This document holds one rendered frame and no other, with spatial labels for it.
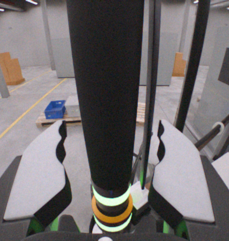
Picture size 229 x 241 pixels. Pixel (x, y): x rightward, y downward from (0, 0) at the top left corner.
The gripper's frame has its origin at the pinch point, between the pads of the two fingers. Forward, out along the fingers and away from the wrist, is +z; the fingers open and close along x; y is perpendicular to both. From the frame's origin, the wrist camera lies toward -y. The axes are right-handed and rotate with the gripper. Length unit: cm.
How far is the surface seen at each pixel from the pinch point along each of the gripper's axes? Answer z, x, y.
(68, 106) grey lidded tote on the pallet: 258, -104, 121
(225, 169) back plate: 18, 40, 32
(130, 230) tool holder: -3.0, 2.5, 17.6
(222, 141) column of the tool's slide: 39, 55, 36
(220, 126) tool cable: 13.5, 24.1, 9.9
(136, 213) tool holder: -2.7, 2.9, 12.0
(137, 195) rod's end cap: -1.1, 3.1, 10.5
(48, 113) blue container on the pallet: 253, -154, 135
